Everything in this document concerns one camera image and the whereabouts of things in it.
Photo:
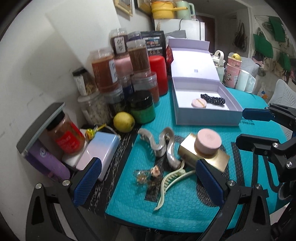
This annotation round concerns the open lavender gift box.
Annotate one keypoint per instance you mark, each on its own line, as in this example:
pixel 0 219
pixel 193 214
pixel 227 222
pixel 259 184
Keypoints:
pixel 193 73

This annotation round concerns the mint thermos white handle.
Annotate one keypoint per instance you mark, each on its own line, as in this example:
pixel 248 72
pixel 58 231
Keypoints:
pixel 218 59

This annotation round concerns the white chair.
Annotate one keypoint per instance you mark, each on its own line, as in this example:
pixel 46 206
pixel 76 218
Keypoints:
pixel 283 95

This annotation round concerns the pink powder puff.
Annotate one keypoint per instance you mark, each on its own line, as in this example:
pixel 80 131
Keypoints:
pixel 199 103

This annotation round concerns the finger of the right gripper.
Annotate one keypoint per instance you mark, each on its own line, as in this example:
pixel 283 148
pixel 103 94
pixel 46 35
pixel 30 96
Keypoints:
pixel 280 114
pixel 281 155

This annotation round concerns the red canister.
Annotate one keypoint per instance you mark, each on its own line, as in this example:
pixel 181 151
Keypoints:
pixel 158 65

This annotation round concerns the pastel gradient power bank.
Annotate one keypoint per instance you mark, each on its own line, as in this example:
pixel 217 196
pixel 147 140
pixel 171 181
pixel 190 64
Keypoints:
pixel 103 146

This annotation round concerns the cream hair claw clip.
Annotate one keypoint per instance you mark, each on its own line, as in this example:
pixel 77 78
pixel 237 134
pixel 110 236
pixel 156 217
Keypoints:
pixel 171 179

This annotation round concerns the tall brown spice jar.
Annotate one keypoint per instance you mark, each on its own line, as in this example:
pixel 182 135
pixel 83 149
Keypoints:
pixel 103 65

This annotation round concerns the grey tablet edge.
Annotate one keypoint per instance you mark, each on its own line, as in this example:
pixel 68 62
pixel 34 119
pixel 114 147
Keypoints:
pixel 37 127

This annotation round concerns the purple bottle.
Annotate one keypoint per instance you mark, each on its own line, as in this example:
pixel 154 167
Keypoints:
pixel 46 163

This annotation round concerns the red label sauce jar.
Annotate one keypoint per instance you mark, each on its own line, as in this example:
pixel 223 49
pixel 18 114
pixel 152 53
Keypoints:
pixel 66 134

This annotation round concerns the clear jar red contents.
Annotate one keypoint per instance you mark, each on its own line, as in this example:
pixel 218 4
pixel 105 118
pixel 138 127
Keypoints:
pixel 147 81

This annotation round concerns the black snack pouch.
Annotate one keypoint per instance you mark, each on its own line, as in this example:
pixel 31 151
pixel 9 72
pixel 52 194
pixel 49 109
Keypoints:
pixel 155 42

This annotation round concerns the silver wavy hair claw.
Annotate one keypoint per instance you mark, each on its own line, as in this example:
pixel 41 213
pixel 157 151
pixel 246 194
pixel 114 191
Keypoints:
pixel 165 145

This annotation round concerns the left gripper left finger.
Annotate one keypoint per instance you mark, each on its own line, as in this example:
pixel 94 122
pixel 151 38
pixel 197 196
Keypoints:
pixel 42 219

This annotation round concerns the green tote bag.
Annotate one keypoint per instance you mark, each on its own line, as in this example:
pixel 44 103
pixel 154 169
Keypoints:
pixel 263 46

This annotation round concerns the clear bear charm hair clip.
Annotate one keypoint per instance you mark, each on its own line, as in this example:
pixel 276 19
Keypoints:
pixel 151 176

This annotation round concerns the mint green kettle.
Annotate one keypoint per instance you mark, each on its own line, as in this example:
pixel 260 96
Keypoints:
pixel 186 10

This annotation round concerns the yellow apple in cup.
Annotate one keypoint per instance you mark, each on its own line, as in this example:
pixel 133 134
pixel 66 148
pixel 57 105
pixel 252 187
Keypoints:
pixel 236 57

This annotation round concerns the pink jar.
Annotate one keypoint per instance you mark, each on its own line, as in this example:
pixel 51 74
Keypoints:
pixel 123 66

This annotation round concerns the white refrigerator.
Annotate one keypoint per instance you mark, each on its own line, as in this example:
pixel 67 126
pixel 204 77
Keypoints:
pixel 193 29

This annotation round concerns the yellow wrapped lollipop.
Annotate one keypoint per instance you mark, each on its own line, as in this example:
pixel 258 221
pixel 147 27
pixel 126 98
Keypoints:
pixel 90 133

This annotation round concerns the clear jar white pieces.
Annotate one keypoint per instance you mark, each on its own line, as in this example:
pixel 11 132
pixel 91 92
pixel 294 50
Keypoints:
pixel 94 109

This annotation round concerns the black beaded scrunchie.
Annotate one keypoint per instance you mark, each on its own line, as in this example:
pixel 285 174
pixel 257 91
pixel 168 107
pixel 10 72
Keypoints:
pixel 218 101

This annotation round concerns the yellow pot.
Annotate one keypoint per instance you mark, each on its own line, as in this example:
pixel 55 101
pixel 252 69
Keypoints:
pixel 163 10

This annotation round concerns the gold rectangular box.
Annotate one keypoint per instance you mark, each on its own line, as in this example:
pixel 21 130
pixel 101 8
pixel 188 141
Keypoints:
pixel 191 154

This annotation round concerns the green jar black lid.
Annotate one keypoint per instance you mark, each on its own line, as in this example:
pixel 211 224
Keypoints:
pixel 142 106

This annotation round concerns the small jar of nuts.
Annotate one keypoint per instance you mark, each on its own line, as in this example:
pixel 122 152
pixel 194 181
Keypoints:
pixel 84 81

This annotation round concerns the gold picture frame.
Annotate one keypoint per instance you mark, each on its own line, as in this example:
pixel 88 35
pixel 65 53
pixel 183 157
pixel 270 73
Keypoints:
pixel 124 5

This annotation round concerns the dark jar chinese label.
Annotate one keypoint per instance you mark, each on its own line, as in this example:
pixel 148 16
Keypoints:
pixel 118 40

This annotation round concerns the pink panda cups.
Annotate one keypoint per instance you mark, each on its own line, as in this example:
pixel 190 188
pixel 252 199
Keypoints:
pixel 233 68

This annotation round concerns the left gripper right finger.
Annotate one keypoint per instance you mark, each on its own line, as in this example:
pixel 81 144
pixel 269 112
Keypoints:
pixel 253 222

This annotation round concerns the teal bubble mailer mat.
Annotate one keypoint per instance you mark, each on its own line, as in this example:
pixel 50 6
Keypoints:
pixel 186 207

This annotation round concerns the white tissue pack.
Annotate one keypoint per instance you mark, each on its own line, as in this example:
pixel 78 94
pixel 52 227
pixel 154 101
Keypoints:
pixel 245 82

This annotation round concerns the dark jar gold label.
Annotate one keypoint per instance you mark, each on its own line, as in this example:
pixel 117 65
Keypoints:
pixel 115 101

